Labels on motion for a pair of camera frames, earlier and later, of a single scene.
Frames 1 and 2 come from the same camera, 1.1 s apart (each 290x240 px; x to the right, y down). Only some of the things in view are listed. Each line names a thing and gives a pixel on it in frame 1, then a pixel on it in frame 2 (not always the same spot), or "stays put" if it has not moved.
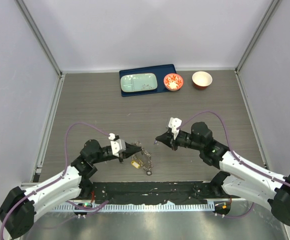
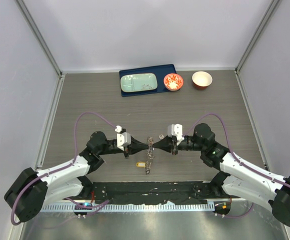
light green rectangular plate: x=139 y=82 stays put
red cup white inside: x=201 y=79 stays put
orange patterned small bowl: x=173 y=82 stays put
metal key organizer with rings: x=142 y=159 → x=150 y=153
